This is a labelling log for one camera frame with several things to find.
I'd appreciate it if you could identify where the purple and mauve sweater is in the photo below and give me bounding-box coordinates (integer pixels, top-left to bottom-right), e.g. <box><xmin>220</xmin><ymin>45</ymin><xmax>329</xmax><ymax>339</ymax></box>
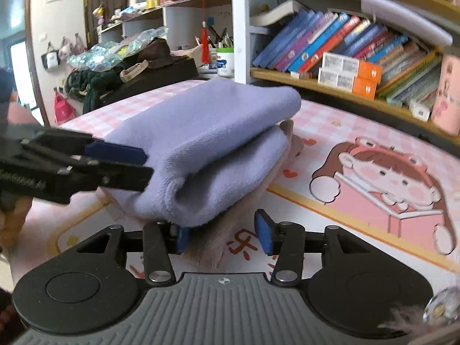
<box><xmin>107</xmin><ymin>78</ymin><xmax>302</xmax><ymax>272</ymax></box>

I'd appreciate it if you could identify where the dark clothes pile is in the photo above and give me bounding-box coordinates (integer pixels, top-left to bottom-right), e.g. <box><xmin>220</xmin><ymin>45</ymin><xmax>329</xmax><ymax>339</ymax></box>
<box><xmin>64</xmin><ymin>37</ymin><xmax>198</xmax><ymax>114</ymax></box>

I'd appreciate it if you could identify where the white side shelf unit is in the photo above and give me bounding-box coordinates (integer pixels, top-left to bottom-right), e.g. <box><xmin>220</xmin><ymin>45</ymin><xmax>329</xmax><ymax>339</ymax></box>
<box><xmin>98</xmin><ymin>0</ymin><xmax>233</xmax><ymax>51</ymax></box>

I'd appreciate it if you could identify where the lower orange white box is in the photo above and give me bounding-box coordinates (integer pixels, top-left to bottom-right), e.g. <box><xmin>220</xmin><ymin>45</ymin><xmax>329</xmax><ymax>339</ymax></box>
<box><xmin>317</xmin><ymin>68</ymin><xmax>377</xmax><ymax>100</ymax></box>

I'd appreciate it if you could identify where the orange white box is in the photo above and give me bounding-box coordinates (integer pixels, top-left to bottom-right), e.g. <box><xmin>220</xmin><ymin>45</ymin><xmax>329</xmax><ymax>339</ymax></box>
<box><xmin>322</xmin><ymin>52</ymin><xmax>383</xmax><ymax>84</ymax></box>
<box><xmin>317</xmin><ymin>68</ymin><xmax>377</xmax><ymax>100</ymax></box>

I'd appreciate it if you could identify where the white cream jar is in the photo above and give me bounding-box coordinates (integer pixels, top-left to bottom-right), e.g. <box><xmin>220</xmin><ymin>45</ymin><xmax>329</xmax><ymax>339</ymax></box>
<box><xmin>217</xmin><ymin>47</ymin><xmax>235</xmax><ymax>78</ymax></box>

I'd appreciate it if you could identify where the white USB charger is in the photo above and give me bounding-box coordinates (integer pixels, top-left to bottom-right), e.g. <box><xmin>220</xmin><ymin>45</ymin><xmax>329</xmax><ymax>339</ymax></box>
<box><xmin>409</xmin><ymin>101</ymin><xmax>431</xmax><ymax>122</ymax></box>

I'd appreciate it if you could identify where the upper orange white box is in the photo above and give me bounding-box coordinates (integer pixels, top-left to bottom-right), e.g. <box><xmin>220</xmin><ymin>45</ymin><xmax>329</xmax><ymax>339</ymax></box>
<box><xmin>322</xmin><ymin>52</ymin><xmax>383</xmax><ymax>84</ymax></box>

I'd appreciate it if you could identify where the pink cylindrical cup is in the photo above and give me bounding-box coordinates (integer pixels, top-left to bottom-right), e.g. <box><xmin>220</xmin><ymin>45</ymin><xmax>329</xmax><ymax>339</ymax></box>
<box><xmin>431</xmin><ymin>54</ymin><xmax>460</xmax><ymax>136</ymax></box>

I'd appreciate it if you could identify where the row of colourful books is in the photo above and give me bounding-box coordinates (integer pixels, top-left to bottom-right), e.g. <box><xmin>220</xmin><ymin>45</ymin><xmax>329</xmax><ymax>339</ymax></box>
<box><xmin>250</xmin><ymin>9</ymin><xmax>442</xmax><ymax>109</ymax></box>

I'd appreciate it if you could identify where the wooden white bookshelf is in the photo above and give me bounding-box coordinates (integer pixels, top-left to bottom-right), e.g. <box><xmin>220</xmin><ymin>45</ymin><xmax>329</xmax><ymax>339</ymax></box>
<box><xmin>231</xmin><ymin>0</ymin><xmax>459</xmax><ymax>155</ymax></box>

